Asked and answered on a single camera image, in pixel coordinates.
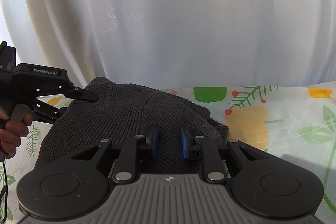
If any dark grey ribbed sweater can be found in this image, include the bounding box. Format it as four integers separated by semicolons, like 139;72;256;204
35;77;228;174

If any person's left hand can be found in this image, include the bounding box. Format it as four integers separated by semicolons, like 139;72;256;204
1;105;33;159

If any white sheer curtain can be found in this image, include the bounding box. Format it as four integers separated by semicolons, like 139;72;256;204
1;0;335;88

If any black wrist strap cord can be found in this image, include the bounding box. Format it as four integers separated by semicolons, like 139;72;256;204
0;151;10;217

